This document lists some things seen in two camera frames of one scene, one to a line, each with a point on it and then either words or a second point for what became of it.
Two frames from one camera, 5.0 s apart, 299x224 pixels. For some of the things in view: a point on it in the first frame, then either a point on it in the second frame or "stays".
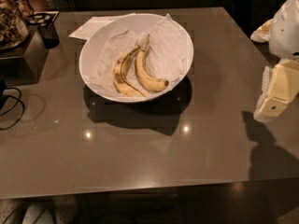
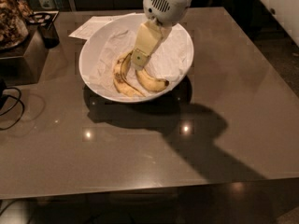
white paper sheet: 91,26 stays
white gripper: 286,32 to 166,6
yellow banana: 151,82 stays
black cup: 49,35 stays
